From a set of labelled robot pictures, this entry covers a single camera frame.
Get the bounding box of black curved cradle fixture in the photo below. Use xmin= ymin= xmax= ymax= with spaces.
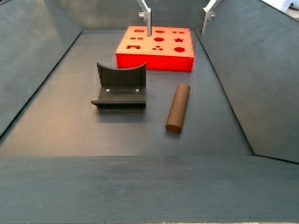
xmin=91 ymin=64 xmax=147 ymax=109

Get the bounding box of brown oval cylinder peg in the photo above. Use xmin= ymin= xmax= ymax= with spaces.
xmin=166 ymin=83 xmax=191 ymax=133

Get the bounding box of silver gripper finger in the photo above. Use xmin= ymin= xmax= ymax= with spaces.
xmin=201 ymin=0 xmax=218 ymax=35
xmin=137 ymin=0 xmax=153 ymax=37

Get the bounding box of red foam shape-sorter block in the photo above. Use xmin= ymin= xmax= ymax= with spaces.
xmin=117 ymin=26 xmax=195 ymax=72

